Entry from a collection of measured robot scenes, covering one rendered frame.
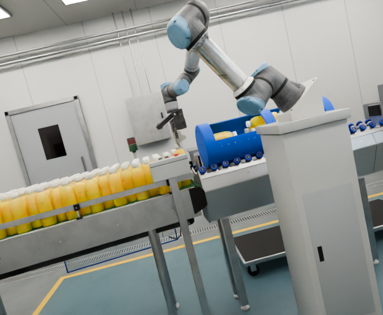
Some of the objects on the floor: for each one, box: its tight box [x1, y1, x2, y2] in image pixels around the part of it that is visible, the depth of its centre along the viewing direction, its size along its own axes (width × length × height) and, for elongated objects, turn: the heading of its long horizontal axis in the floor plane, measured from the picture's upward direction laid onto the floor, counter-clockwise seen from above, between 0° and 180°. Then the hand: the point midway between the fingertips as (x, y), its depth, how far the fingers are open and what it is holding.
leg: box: [358, 177, 379, 264], centre depth 196 cm, size 6×6×63 cm
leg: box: [220, 217, 250, 311], centre depth 181 cm, size 6×6×63 cm
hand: (177, 145), depth 161 cm, fingers closed on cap, 4 cm apart
